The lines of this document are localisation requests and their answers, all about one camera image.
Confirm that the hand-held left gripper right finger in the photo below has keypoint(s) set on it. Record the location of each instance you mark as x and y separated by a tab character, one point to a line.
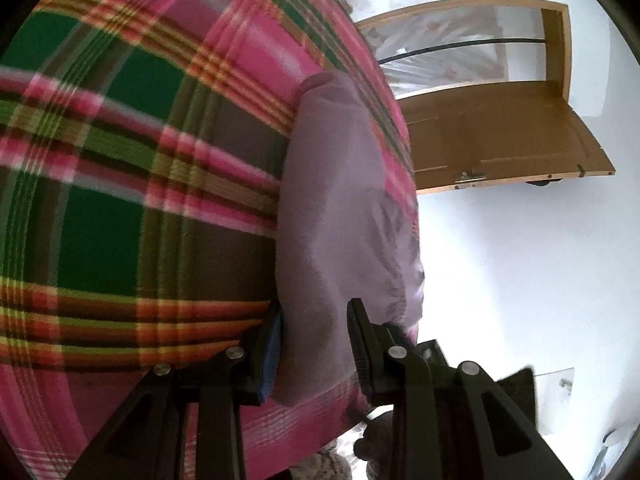
357	355

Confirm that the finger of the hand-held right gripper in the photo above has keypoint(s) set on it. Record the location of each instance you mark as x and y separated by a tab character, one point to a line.
430	352

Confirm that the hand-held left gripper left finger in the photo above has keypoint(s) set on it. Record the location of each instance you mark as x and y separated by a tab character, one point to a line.
272	360

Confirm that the purple fleece garment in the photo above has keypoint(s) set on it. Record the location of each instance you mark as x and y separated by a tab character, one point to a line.
330	210

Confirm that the person's right hand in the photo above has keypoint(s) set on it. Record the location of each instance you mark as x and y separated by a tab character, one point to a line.
372	442

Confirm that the metal door lock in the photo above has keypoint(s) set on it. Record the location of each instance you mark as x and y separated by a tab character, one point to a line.
470	179

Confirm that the wooden door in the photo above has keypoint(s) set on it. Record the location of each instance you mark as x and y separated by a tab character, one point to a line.
500	130

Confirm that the plaid bed blanket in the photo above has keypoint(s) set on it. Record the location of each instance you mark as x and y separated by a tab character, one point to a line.
125	160

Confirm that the clear plastic door curtain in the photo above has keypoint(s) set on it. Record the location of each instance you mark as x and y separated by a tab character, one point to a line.
450	67

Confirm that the wooden door frame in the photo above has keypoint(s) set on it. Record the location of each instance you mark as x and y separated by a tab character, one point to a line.
562	50

